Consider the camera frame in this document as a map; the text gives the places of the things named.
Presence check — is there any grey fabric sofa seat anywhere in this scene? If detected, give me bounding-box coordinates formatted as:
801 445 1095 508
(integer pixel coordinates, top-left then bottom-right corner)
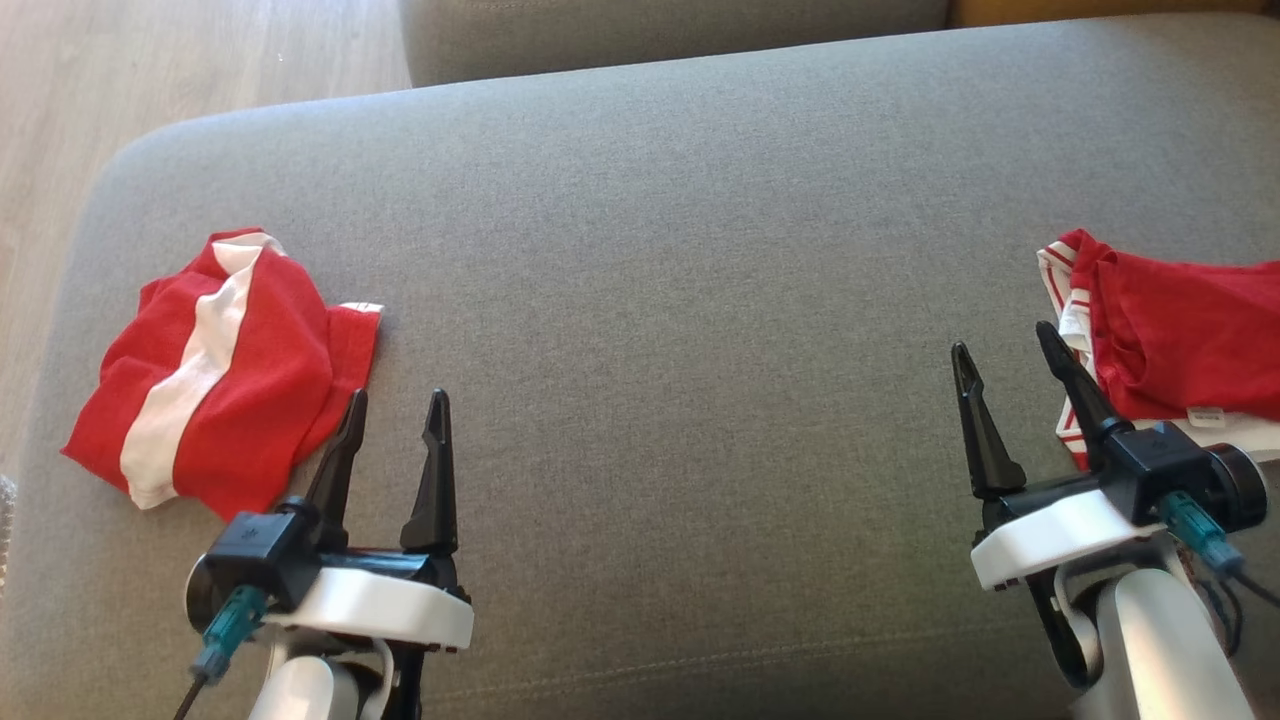
0 10 1280 720

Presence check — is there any yellow cushion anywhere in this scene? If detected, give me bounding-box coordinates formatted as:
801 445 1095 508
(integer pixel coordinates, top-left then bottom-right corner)
948 0 1280 29

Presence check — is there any red Bulls 23 jersey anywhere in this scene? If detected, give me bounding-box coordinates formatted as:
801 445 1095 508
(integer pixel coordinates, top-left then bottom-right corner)
1037 228 1280 471

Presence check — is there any red shorts white stripe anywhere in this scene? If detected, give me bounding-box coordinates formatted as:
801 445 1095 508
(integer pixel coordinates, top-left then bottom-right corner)
60 228 384 523

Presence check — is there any white perforated laundry basket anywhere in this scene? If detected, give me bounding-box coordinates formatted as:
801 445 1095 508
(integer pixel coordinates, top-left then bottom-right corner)
0 473 17 601

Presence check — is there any black cable teal plug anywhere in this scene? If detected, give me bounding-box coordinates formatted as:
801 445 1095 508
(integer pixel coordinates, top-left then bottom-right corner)
170 585 269 720
1160 492 1280 611

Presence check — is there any black left cable teal plug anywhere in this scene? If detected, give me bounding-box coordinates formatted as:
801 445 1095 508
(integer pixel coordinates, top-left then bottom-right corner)
170 585 269 720

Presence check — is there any grey sofa cushion block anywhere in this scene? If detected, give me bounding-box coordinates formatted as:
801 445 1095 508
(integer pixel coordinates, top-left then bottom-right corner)
398 0 951 88

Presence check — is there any black right cable teal plug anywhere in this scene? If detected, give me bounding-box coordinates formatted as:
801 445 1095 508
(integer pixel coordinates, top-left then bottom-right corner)
1160 492 1280 611

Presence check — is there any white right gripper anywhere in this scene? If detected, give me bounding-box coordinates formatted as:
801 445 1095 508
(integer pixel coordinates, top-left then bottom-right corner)
950 320 1166 591

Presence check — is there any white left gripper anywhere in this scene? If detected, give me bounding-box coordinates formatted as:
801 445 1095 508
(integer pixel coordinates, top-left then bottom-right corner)
262 388 476 654

